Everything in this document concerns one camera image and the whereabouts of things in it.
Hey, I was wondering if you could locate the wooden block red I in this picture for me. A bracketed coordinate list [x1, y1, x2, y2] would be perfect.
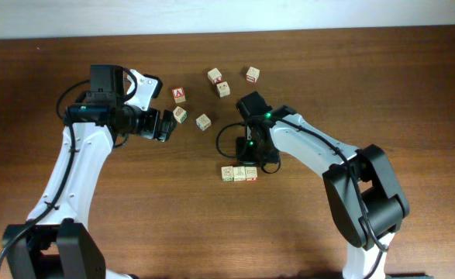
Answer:
[245, 167, 258, 181]

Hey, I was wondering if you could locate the wooden block green R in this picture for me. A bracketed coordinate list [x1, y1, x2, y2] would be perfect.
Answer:
[233, 166, 246, 181]
[221, 166, 234, 181]

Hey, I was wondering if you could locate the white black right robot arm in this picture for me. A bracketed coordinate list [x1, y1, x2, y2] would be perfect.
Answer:
[236, 91, 410, 278]

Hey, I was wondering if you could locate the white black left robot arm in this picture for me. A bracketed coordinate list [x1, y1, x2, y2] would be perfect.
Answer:
[0, 64, 177, 278]

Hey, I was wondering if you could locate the wooden block green side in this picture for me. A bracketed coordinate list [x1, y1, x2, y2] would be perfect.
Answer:
[173, 106, 188, 123]

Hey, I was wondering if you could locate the wooden block red A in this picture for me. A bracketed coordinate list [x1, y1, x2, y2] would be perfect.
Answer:
[172, 87, 186, 103]

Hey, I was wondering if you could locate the wooden block blue S K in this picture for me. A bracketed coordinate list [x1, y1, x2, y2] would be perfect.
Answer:
[195, 114, 212, 131]

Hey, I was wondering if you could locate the wooden block blue 5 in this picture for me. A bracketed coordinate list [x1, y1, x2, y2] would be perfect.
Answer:
[216, 81, 230, 98]

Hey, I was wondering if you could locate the wooden block red leaf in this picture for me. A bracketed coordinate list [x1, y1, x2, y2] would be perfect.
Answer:
[207, 68, 223, 85]

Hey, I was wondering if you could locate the wooden block red edge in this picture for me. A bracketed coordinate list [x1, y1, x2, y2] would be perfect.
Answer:
[246, 67, 260, 84]

